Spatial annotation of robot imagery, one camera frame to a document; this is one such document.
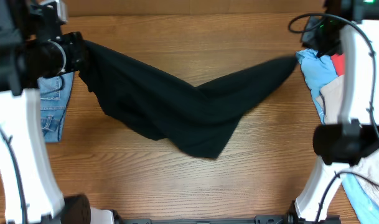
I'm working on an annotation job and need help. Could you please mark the beige garment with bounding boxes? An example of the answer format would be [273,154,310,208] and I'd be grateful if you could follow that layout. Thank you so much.
[316,75,379,206]

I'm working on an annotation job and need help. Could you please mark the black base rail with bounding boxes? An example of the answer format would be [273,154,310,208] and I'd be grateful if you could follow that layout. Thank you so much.
[114,214,342,224]

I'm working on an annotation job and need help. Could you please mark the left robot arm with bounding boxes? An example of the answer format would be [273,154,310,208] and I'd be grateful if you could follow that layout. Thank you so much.
[0,0,118,224]

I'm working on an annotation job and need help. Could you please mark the red garment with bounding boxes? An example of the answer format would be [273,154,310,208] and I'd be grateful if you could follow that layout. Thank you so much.
[330,54,345,77]

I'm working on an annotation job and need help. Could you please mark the black t-shirt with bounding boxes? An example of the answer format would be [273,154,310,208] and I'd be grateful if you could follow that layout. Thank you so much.
[79,41,297,159]

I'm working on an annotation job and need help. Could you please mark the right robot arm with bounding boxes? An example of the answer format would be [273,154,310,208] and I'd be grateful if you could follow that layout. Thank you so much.
[275,0,379,223]

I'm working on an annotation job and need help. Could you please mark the light blue garment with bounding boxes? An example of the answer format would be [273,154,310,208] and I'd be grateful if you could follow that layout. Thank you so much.
[296,49,379,223]

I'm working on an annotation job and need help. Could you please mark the folded blue denim jeans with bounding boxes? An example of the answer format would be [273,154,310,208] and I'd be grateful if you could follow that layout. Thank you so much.
[38,73,74,143]

